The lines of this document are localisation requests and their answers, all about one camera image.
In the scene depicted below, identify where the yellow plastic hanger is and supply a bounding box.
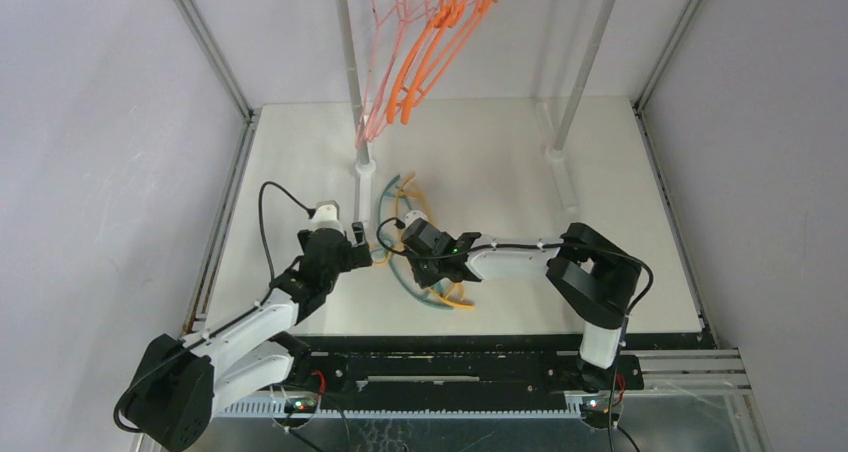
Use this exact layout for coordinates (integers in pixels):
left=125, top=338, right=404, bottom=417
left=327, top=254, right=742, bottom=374
left=370, top=174, right=477, bottom=311

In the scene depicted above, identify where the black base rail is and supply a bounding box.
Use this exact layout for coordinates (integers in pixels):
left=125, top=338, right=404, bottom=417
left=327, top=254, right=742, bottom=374
left=290, top=334, right=645, bottom=415

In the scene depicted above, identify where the aluminium frame post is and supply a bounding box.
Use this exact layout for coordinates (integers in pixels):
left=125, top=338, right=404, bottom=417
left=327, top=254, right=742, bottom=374
left=173, top=0, right=254, bottom=319
left=633, top=0, right=719, bottom=278

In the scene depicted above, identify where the aluminium frame post left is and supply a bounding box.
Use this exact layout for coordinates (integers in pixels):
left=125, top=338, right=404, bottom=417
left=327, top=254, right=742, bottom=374
left=173, top=0, right=254, bottom=319

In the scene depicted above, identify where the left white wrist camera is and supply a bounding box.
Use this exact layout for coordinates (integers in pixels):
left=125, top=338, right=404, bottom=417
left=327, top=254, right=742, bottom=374
left=310, top=200, right=345, bottom=234

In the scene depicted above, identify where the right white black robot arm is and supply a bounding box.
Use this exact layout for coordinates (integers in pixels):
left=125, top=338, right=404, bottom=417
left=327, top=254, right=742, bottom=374
left=400, top=218, right=652, bottom=388

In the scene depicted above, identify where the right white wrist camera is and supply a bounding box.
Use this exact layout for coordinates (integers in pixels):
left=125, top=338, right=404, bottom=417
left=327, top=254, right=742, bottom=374
left=402, top=209, right=429, bottom=227

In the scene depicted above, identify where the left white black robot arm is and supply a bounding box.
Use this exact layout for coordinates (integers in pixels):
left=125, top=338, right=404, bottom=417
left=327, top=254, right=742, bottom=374
left=112, top=221, right=373, bottom=451

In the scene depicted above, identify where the white hanger rack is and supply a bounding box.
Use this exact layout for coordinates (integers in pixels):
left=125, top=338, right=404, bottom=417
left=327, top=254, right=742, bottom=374
left=335, top=0, right=616, bottom=222

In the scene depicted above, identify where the left black camera cable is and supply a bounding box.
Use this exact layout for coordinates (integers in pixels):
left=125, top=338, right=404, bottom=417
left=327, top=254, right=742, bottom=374
left=112, top=181, right=315, bottom=434

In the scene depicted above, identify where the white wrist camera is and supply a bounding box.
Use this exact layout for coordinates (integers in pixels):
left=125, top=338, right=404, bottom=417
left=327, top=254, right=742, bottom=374
left=310, top=200, right=345, bottom=234
left=402, top=209, right=429, bottom=227

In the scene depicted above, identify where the teal plastic hanger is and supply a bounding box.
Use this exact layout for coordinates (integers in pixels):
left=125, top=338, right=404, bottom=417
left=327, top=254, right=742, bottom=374
left=376, top=174, right=458, bottom=314

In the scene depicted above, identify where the aluminium frame post right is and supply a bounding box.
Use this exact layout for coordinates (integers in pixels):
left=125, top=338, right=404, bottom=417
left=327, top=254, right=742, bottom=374
left=633, top=0, right=719, bottom=278

